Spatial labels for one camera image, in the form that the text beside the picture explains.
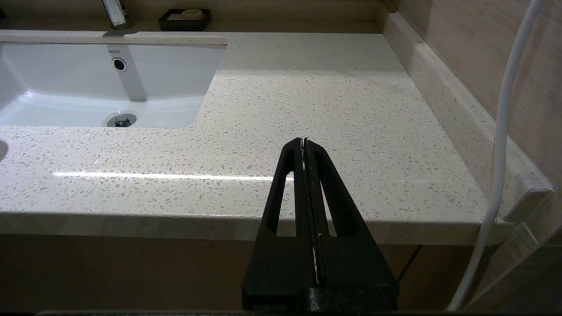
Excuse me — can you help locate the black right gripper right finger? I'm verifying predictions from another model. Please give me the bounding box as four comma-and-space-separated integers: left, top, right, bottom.
305, 138, 399, 311

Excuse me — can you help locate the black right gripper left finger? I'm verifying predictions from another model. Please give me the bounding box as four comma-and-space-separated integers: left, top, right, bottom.
242, 138, 317, 311

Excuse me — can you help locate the wooden vanity cabinet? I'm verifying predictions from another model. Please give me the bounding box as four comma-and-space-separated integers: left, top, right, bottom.
0, 233, 483, 313

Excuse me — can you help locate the beige stone backsplash strip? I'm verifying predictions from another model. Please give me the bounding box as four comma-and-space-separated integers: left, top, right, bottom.
383, 12, 555, 222

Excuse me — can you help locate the chrome sink drain stopper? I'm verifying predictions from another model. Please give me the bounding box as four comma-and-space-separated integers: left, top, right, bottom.
107, 113, 137, 128

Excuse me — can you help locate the black soap dish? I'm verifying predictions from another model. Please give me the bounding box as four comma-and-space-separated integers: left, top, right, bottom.
159, 9, 212, 32

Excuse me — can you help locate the white ceramic sink basin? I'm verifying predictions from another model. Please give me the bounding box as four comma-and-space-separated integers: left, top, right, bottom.
0, 35, 229, 129

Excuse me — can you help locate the chrome sink faucet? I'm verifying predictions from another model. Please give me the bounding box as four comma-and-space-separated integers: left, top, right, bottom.
102, 0, 134, 30

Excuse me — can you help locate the white hose cable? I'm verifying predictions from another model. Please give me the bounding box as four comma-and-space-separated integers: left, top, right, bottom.
447, 0, 546, 311

